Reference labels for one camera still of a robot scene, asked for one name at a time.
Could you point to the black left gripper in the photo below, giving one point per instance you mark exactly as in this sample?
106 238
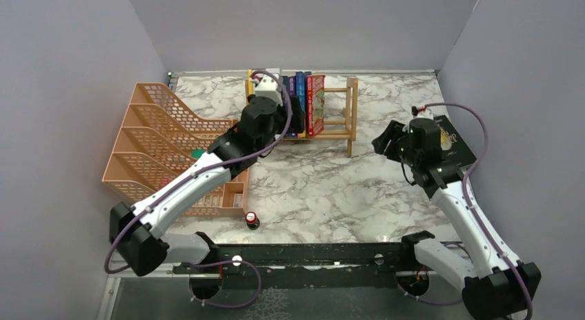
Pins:
297 124

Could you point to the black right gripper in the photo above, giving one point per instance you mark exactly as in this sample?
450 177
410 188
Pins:
394 131

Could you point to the floral Little Women book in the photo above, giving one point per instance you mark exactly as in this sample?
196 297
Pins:
285 86

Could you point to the blue Jane Eyre book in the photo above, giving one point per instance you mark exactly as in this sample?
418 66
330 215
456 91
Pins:
300 82

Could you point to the red 13-Storey Treehouse book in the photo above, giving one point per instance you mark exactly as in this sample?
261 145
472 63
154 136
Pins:
315 104

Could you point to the black Moon and Sixpence book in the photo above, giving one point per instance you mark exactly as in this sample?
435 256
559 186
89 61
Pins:
454 148

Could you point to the purple 52-Storey Treehouse book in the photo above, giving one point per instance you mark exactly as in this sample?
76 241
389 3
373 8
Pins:
291 87

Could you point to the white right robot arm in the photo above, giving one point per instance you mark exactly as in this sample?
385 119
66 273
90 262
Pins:
493 281

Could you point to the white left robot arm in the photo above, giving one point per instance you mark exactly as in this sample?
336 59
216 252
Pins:
138 233

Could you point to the wooden book rack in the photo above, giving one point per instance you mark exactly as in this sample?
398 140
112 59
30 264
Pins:
340 111

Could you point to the thin yellow book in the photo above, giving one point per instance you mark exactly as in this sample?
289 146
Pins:
249 85

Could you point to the green eraser in organizer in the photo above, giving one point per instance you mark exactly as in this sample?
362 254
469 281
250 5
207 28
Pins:
197 153

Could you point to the red capped small bottle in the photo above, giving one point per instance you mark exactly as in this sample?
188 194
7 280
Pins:
252 220

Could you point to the orange plastic file organizer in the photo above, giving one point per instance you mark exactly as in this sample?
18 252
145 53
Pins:
156 140

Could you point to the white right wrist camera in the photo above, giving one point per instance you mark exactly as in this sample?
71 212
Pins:
422 113

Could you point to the black metal base rail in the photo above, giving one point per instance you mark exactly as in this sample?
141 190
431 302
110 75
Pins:
305 266

